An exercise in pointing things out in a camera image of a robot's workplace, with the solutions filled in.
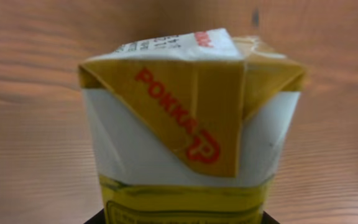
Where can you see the yellow green juice carton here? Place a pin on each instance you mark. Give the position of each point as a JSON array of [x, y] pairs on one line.
[[189, 128]]

